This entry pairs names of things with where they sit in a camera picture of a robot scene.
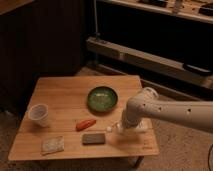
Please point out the vertical metal pole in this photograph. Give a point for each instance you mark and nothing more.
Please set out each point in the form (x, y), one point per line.
(97, 33)

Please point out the green ceramic bowl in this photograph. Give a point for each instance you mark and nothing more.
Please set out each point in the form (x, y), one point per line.
(102, 99)

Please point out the clear plastic cup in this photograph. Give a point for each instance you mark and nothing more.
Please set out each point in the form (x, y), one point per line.
(39, 114)

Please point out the black flat object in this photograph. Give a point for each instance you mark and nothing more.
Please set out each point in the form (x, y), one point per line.
(197, 70)

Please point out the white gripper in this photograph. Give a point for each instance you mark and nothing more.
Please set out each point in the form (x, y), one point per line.
(128, 120)

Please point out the beige scouring pad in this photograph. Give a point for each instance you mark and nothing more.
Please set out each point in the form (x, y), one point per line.
(52, 145)

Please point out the wooden table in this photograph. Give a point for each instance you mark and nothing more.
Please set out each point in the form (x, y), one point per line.
(66, 100)

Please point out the orange carrot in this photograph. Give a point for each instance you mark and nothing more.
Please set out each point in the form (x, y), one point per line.
(85, 124)

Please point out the grey sponge block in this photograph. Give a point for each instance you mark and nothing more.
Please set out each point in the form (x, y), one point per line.
(89, 139)

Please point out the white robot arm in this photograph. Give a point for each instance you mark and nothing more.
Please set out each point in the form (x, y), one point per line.
(146, 104)

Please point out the clear plastic bottle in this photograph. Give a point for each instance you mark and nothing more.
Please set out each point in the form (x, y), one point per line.
(141, 128)

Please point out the background shelf counter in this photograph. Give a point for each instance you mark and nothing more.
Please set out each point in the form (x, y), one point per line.
(187, 9)

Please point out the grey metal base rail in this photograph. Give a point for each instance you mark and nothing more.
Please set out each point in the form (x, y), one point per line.
(148, 61)

